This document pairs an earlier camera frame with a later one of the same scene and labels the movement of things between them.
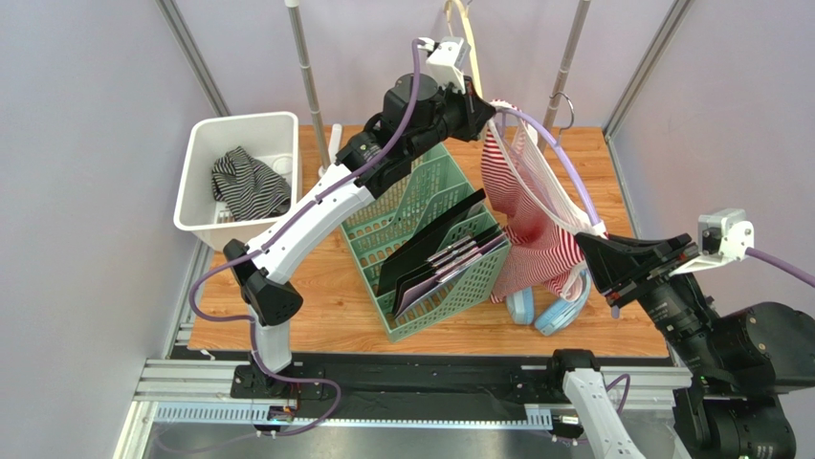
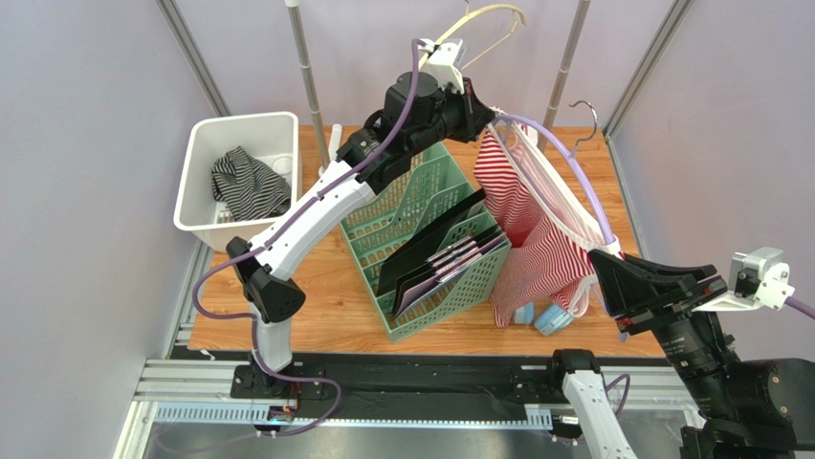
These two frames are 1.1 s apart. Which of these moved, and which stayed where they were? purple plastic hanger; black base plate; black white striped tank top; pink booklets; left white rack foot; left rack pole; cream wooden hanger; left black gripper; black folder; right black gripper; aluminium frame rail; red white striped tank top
Moved: purple plastic hanger; right black gripper; red white striped tank top; cream wooden hanger
Stayed: black base plate; black folder; black white striped tank top; pink booklets; left white rack foot; aluminium frame rail; left black gripper; left rack pole
